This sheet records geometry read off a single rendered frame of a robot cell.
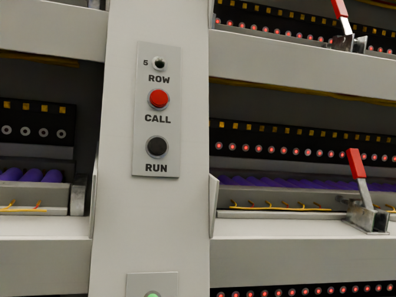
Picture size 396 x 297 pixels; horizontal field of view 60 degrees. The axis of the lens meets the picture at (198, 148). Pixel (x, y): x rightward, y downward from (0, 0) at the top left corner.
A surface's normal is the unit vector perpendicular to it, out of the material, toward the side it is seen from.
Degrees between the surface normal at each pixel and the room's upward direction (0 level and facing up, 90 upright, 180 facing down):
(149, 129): 90
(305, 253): 112
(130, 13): 90
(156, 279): 90
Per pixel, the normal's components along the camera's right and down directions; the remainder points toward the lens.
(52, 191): 0.26, 0.15
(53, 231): 0.11, -0.99
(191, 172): 0.28, -0.22
